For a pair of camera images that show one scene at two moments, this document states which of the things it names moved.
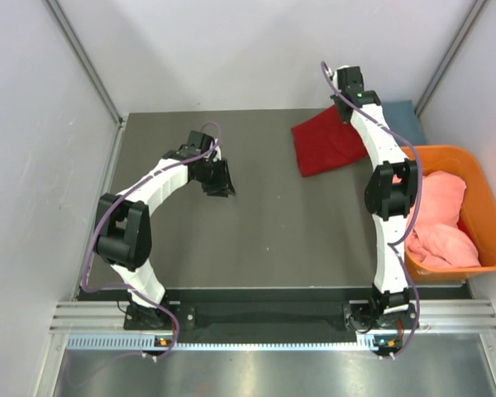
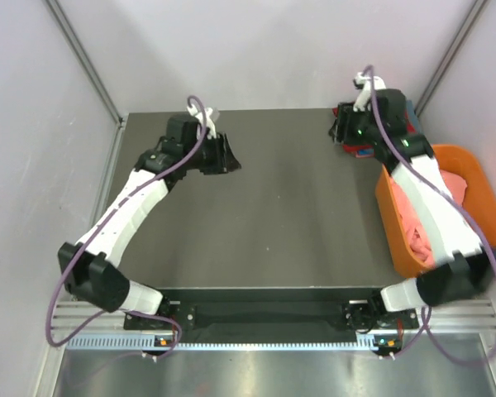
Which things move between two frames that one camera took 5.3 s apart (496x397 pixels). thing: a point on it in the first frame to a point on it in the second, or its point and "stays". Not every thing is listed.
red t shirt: x=324 y=141 to x=367 y=150
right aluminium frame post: x=450 y=55 stays
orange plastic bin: x=482 y=214 stays
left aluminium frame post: x=84 y=60 stays
